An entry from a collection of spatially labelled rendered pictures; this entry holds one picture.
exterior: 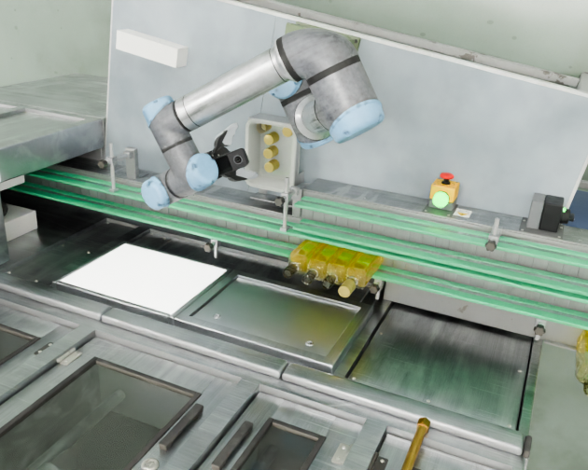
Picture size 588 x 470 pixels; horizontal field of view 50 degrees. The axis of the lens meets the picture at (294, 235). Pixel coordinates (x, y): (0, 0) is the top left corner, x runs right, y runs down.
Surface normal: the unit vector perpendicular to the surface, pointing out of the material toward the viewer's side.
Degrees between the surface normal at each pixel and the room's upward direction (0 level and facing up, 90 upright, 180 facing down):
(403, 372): 91
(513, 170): 0
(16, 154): 90
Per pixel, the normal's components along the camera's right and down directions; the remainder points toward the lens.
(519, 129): -0.40, 0.35
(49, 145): 0.91, 0.21
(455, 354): 0.04, -0.92
